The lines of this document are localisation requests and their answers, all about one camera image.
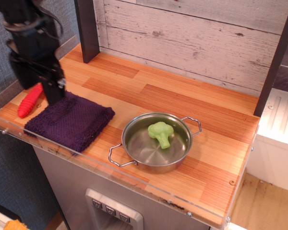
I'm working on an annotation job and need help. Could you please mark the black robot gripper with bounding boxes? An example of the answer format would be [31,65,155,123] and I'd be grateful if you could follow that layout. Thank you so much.
[0,0,65,105]

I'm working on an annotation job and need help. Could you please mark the purple towel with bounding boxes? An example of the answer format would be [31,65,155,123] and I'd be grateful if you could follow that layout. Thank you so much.
[24,91,115,153]

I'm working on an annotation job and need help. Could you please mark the small metal pot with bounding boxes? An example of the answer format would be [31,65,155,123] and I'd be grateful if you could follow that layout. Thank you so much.
[108,112,202,173]

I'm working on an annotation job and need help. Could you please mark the grey toy fridge cabinet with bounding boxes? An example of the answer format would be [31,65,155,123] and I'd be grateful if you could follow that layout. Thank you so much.
[34,147,209,230]

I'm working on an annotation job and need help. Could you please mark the green toy broccoli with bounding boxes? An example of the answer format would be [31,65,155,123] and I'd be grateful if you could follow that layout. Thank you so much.
[148,122,174,149]

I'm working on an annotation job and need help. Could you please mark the orange object bottom left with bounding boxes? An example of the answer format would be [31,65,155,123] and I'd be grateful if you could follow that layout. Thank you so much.
[3,220,28,230]

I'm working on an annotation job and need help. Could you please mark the silver ice dispenser panel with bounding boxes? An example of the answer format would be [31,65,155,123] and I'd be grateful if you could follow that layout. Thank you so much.
[85,188,144,230]

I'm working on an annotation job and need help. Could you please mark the white toy sink unit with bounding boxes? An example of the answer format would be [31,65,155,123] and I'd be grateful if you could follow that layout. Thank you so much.
[246,89,288,190]

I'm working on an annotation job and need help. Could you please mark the red handled metal spoon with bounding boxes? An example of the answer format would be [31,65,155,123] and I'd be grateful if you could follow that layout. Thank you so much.
[17,83,43,118]

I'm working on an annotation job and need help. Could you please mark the dark right shelf post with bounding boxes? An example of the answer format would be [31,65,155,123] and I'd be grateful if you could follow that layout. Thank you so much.
[253,17,288,117]

